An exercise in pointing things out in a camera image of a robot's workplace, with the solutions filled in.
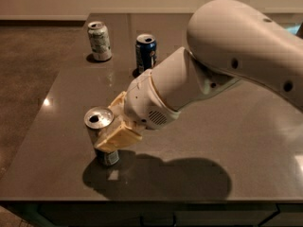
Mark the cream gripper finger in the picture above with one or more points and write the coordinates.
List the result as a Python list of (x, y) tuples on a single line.
[(116, 136), (117, 105)]

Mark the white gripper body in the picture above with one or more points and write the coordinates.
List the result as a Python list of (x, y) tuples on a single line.
[(142, 100)]

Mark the silver redbull can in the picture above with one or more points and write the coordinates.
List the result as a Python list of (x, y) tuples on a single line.
[(96, 121)]

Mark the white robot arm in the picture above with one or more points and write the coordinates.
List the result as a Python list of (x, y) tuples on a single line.
[(226, 41)]

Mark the blue pepsi can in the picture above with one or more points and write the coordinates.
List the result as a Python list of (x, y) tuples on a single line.
[(145, 51)]

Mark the white green soda can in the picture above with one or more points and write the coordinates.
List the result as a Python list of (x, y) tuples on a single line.
[(99, 40)]

